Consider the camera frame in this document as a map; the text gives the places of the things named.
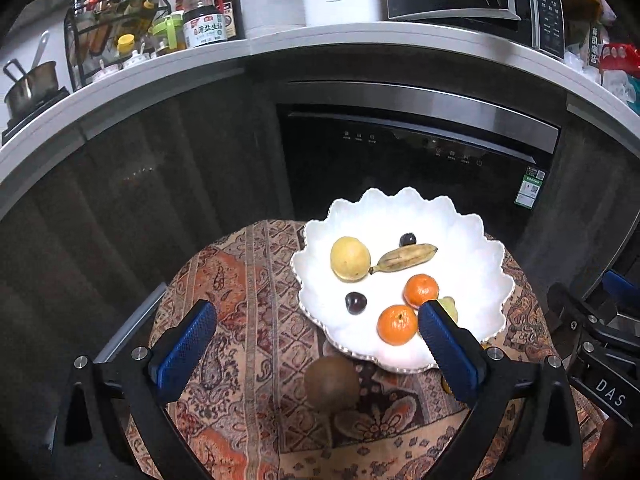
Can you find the spotted yellow banana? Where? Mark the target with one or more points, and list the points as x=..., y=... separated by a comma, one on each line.
x=405, y=257

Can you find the green label sticker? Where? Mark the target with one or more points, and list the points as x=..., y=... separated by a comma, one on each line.
x=530, y=187

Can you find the white scalloped bowl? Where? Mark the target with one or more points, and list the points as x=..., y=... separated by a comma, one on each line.
x=465, y=270

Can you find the small orange tangerine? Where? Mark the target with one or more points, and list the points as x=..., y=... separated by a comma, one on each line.
x=421, y=290

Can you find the steel saucepan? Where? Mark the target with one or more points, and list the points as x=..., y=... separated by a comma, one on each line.
x=35, y=90

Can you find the black induction cooktop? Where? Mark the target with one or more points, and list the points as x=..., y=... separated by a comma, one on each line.
x=25, y=121

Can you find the yellow lemon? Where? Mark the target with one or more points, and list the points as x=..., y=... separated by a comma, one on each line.
x=350, y=259

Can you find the white seasoning pot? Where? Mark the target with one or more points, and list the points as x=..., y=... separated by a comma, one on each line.
x=105, y=72
x=135, y=60

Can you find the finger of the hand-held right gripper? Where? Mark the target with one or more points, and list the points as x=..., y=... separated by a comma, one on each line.
x=575, y=315
x=622, y=287

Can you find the row of seasoning bottles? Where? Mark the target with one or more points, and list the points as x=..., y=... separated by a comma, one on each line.
x=135, y=15

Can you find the metal ladle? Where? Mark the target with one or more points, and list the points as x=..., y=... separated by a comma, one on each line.
x=40, y=50

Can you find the red packet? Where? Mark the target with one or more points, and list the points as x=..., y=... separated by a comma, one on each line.
x=620, y=57

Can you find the dark wood cabinet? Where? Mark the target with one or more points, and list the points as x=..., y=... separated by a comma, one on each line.
x=580, y=200
x=150, y=185

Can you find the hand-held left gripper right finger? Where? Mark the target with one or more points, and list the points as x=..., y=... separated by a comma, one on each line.
x=445, y=345

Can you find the large orange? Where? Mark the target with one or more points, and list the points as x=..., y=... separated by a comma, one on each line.
x=397, y=325

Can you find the patterned paisley tablecloth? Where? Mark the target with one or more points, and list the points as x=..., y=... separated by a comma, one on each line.
x=250, y=360

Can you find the large soy sauce bottle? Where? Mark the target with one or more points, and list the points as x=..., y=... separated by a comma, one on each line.
x=202, y=25

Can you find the yellow lid jar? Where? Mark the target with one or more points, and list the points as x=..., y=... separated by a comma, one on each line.
x=125, y=42

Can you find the dark plum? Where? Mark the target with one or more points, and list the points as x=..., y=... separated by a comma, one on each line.
x=355, y=303

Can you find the white kitchen countertop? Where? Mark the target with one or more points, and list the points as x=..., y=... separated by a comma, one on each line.
x=210, y=52

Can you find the green apple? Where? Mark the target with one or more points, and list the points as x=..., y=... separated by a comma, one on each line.
x=450, y=307

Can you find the green lidded container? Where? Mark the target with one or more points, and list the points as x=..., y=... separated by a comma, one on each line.
x=170, y=35

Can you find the white packet green print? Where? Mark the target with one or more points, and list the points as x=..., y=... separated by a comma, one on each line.
x=595, y=42

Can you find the brown kiwi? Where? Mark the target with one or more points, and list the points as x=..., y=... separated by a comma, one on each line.
x=332, y=385

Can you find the clear plastic bag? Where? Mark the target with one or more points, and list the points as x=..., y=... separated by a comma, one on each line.
x=617, y=87

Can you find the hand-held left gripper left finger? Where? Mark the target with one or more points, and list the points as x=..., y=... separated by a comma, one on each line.
x=187, y=345

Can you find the black built-in dishwasher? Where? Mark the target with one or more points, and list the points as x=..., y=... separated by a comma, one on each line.
x=350, y=175

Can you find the dark glass bottle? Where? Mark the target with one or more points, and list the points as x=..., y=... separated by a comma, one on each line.
x=234, y=15

